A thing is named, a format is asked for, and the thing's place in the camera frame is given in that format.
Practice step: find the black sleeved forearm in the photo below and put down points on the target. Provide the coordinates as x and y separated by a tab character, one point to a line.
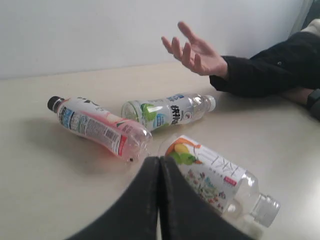
290	64

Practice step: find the second forearm with watch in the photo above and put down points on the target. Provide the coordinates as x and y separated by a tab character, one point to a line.
309	98

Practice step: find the lime label clear bottle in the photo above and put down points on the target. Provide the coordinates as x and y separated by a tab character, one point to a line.
179	109

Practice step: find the fruit label clear bottle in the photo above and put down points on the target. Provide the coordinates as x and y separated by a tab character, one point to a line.
230	189

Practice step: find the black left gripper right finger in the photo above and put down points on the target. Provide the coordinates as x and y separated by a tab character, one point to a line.
183	214

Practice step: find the person's open hand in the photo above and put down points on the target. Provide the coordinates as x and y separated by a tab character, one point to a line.
196	54

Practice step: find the pink peach drink bottle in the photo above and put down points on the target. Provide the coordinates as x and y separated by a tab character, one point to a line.
125	138

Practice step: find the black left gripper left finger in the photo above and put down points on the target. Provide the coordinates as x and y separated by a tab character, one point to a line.
134	214

